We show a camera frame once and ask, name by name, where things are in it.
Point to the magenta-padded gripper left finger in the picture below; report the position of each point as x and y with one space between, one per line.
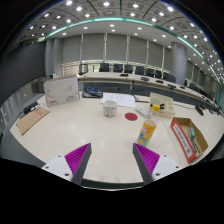
77 156

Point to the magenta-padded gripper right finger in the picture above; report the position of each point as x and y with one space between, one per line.
147 156

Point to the flat brown cardboard piece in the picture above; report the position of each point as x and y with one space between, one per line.
31 119

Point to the black electronic device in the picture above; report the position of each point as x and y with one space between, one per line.
30 107

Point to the black office chairs group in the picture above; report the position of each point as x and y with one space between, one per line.
128 68

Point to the white cardboard box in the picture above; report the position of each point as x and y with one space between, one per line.
61 90

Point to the clear yellow-capped drink bottle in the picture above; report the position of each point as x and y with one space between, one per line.
146 131

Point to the white desk organiser tray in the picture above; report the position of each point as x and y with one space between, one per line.
165 100

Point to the white dotted paper cup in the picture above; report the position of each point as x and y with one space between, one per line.
109 109

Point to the long curved conference desk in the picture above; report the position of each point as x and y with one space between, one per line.
110 77

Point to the small black device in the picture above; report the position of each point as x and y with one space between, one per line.
199 110

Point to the black marker pen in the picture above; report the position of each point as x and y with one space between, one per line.
162 106

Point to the flat round red coaster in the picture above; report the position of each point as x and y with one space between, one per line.
131 116

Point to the ceiling lights group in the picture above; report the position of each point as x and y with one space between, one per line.
106 4

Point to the black conference microphone console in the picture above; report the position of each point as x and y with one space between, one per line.
91 91

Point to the white printed paper sheet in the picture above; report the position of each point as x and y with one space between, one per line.
118 99

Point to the black desk microphones group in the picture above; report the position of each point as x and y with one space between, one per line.
145 79

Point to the open brown cardboard box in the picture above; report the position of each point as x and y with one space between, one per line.
200 140

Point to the small grey case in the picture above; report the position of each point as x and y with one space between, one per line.
192 133

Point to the red-framed white sign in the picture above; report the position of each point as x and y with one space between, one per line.
181 138

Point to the thin black pen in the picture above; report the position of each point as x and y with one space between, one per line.
141 101

